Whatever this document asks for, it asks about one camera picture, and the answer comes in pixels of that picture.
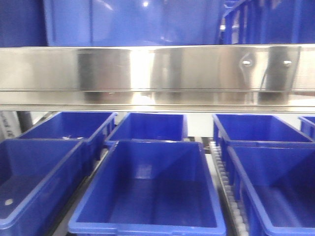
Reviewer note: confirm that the white lettered bag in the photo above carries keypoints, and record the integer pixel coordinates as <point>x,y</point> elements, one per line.
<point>9,125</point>

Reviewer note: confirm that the dark vertical post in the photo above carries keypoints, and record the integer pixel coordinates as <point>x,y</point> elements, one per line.
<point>25,120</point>

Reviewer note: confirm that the small white disc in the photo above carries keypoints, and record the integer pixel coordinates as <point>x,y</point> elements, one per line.
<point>8,202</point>

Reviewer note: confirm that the dark blue crate upper left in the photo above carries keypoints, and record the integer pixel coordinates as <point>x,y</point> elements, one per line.
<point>22,23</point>

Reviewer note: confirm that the blue bin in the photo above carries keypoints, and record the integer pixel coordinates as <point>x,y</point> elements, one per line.
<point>149,126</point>
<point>276,186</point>
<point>249,130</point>
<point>90,127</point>
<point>40,175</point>

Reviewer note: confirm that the ribbed blue crate upper right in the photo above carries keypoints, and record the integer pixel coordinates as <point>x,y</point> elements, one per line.
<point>268,22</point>

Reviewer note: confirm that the blue bin far right edge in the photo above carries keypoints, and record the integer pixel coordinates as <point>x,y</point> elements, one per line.
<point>308,126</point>

